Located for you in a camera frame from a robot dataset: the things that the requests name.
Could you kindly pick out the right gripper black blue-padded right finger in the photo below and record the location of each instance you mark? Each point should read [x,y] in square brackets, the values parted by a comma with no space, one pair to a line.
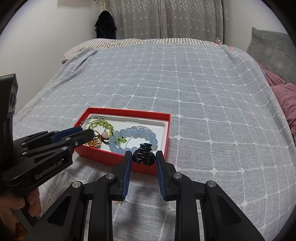
[222,218]

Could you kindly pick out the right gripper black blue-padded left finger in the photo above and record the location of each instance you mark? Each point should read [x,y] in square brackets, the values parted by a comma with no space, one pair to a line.
[82,205]

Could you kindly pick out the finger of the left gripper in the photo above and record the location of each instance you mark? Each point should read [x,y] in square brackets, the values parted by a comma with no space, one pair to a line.
[57,137]
[78,139]

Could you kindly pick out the small gold charm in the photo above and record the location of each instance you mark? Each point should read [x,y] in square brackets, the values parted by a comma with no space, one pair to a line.
[119,202]

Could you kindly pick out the black hair claw clip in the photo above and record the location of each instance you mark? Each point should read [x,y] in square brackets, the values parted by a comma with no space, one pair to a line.
[144,155]

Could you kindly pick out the person's left hand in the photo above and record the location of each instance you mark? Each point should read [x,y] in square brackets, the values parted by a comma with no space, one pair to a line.
[12,225]

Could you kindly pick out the striped bed sheet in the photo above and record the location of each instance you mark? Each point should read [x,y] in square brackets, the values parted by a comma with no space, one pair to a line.
[109,43]

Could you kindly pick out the black hanging garment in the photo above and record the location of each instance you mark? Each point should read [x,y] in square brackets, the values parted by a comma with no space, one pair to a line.
[105,27]

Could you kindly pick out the pink blanket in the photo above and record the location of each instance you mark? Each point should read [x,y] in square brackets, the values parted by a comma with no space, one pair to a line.
[285,94]

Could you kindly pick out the grey pillow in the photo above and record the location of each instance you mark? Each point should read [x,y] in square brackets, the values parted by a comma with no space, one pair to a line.
[275,51]

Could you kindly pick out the grey dotted curtain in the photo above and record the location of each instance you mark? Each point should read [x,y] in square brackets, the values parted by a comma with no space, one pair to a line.
[201,20]

